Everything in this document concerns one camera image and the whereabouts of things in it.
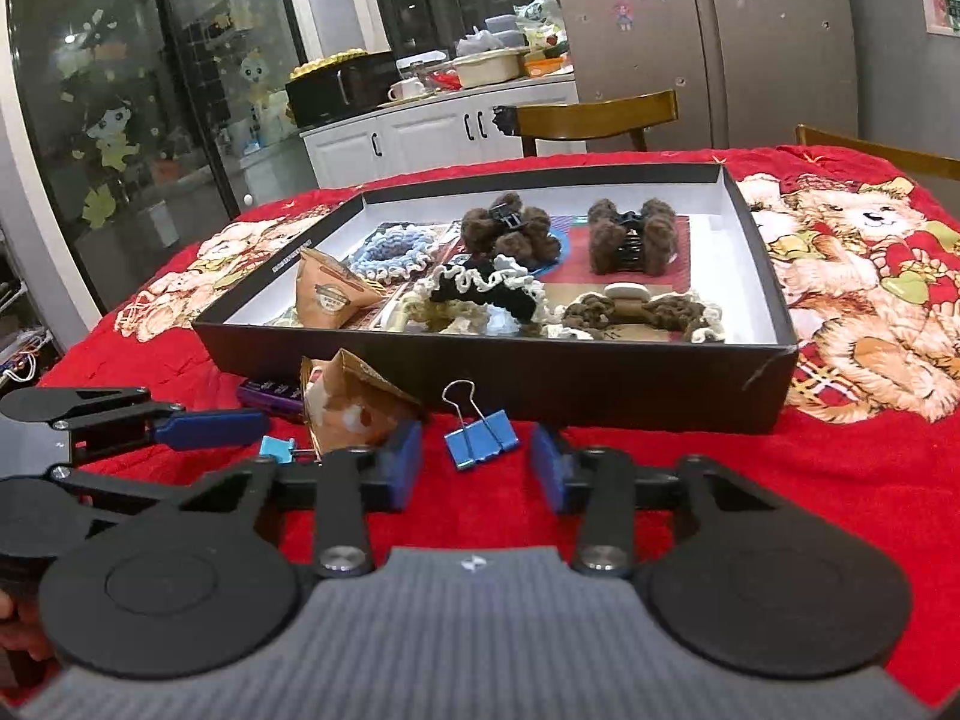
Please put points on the brown white ruffled scrunchie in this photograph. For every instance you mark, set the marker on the brown white ruffled scrunchie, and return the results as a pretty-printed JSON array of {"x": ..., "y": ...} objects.
[{"x": 604, "y": 316}]

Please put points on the cream plastic basin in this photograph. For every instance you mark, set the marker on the cream plastic basin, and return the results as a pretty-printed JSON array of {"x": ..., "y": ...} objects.
[{"x": 489, "y": 68}]

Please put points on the white mug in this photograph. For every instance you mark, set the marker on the white mug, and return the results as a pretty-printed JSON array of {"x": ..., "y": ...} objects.
[{"x": 407, "y": 90}]

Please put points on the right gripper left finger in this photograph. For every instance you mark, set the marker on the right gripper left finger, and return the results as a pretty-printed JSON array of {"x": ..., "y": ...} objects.
[{"x": 212, "y": 573}]

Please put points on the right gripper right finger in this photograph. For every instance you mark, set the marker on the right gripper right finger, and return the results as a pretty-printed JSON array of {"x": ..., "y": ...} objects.
[{"x": 732, "y": 572}]

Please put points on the purple pen case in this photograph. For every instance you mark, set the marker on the purple pen case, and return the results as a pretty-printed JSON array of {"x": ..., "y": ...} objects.
[{"x": 271, "y": 396}]

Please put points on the wooden chair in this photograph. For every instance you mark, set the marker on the wooden chair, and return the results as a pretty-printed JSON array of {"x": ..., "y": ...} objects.
[
  {"x": 927, "y": 164},
  {"x": 587, "y": 121}
]

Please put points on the small light blue clip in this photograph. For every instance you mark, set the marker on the small light blue clip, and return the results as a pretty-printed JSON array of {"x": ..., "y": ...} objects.
[{"x": 284, "y": 450}]

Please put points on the blue binder clip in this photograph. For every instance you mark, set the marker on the blue binder clip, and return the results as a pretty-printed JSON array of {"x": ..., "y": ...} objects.
[{"x": 480, "y": 436}]

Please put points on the black shallow cardboard box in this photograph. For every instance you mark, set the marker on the black shallow cardboard box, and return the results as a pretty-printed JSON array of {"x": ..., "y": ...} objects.
[{"x": 736, "y": 386}]

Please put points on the red teddy bear blanket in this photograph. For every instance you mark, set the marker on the red teddy bear blanket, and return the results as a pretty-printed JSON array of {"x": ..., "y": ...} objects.
[{"x": 891, "y": 478}]

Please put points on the black microwave oven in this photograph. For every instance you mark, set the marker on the black microwave oven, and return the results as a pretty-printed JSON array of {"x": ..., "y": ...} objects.
[{"x": 339, "y": 87}]

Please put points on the person's left hand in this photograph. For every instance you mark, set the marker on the person's left hand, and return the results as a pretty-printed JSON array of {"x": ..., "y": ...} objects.
[{"x": 21, "y": 629}]

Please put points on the blue white crochet scrunchie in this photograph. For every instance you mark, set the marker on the blue white crochet scrunchie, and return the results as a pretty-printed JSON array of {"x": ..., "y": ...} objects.
[{"x": 395, "y": 253}]

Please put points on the white kitchen cabinet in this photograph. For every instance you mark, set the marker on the white kitchen cabinet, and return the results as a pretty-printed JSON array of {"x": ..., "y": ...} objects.
[{"x": 445, "y": 130}]

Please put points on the black white ruffled scrunchie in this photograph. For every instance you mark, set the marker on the black white ruffled scrunchie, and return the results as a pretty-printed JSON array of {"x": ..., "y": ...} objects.
[{"x": 501, "y": 282}]

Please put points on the green white snack bag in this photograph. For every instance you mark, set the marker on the green white snack bag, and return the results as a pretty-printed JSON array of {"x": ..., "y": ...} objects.
[{"x": 542, "y": 24}]

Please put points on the brown triangular snack packet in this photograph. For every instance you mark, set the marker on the brown triangular snack packet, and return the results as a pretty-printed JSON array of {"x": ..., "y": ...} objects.
[{"x": 346, "y": 403}]

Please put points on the fuzzy brown claw clip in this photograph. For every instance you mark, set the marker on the fuzzy brown claw clip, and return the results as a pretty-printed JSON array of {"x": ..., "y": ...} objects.
[
  {"x": 644, "y": 241},
  {"x": 508, "y": 227}
]

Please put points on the silver double door refrigerator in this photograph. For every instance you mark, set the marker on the silver double door refrigerator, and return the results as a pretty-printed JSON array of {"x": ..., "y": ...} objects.
[{"x": 745, "y": 72}]

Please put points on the glass sliding door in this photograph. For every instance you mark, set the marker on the glass sliding door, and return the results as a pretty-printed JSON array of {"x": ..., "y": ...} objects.
[{"x": 154, "y": 123}]

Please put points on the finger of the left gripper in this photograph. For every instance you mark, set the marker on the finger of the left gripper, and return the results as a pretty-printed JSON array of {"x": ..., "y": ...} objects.
[
  {"x": 118, "y": 419},
  {"x": 44, "y": 518}
]

